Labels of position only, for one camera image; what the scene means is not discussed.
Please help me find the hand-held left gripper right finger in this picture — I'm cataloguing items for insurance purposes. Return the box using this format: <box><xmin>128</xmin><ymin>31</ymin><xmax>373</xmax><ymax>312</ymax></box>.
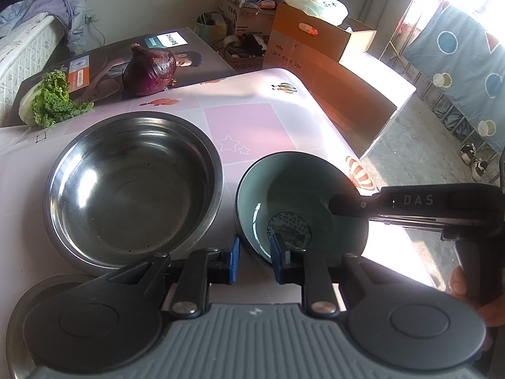
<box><xmin>269</xmin><ymin>232</ymin><xmax>379</xmax><ymax>318</ymax></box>

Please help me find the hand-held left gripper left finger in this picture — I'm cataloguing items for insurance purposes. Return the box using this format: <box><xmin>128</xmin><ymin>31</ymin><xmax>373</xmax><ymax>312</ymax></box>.
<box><xmin>118</xmin><ymin>236</ymin><xmax>241</xmax><ymax>320</ymax></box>

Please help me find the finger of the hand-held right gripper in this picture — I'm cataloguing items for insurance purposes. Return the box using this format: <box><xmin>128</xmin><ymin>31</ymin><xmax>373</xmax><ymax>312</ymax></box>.
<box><xmin>329</xmin><ymin>191</ymin><xmax>383</xmax><ymax>219</ymax></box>

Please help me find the teal ceramic bowl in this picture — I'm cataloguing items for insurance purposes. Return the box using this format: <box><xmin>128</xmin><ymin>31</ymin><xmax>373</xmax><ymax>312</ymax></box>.
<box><xmin>235</xmin><ymin>152</ymin><xmax>369</xmax><ymax>269</ymax></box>

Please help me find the deep stainless steel bowl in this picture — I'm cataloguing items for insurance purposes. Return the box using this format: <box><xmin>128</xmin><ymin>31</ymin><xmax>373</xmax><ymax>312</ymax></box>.
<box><xmin>43</xmin><ymin>111</ymin><xmax>224</xmax><ymax>278</ymax></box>

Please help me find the person's right hand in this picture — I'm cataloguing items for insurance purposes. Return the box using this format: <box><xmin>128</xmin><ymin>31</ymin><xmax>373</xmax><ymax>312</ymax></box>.
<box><xmin>448</xmin><ymin>264</ymin><xmax>505</xmax><ymax>328</ymax></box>

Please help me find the long cardboard box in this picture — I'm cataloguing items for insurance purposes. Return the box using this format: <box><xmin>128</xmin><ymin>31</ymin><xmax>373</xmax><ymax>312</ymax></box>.
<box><xmin>292</xmin><ymin>53</ymin><xmax>417</xmax><ymax>159</ymax></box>

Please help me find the blue blanket with circles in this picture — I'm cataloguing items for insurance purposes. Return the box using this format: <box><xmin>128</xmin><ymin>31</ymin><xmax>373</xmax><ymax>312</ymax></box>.
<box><xmin>406</xmin><ymin>2</ymin><xmax>505</xmax><ymax>147</ymax></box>

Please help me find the open brown cardboard box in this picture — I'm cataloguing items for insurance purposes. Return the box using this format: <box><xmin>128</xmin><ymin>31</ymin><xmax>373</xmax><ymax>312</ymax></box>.
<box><xmin>262</xmin><ymin>2</ymin><xmax>377</xmax><ymax>72</ymax></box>

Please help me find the white plastic bag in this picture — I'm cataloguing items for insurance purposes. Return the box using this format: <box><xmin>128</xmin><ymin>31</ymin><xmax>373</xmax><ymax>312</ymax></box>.
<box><xmin>280</xmin><ymin>0</ymin><xmax>350</xmax><ymax>24</ymax></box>

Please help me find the red onion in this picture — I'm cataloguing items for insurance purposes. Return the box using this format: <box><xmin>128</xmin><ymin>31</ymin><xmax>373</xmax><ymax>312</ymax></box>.
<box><xmin>122</xmin><ymin>44</ymin><xmax>177</xmax><ymax>97</ymax></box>

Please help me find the printed cardboard box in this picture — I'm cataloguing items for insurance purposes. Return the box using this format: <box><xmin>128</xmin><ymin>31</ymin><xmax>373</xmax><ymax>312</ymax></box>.
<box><xmin>203</xmin><ymin>0</ymin><xmax>277</xmax><ymax>38</ymax></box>

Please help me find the small green box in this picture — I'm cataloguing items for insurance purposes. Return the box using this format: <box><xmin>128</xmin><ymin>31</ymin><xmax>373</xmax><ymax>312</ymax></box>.
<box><xmin>196</xmin><ymin>11</ymin><xmax>229</xmax><ymax>46</ymax></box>

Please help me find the napa cabbage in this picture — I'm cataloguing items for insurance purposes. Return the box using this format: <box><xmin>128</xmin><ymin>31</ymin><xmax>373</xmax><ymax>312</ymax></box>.
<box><xmin>18</xmin><ymin>69</ymin><xmax>95</xmax><ymax>129</ymax></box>

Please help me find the white quilted mattress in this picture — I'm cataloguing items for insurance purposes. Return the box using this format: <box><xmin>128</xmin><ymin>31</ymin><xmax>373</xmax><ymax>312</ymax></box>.
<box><xmin>0</xmin><ymin>12</ymin><xmax>66</xmax><ymax>127</ymax></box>

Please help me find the pile of blue clothes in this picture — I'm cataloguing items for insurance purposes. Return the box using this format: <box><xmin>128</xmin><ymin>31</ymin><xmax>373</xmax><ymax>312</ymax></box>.
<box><xmin>0</xmin><ymin>0</ymin><xmax>89</xmax><ymax>54</ymax></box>

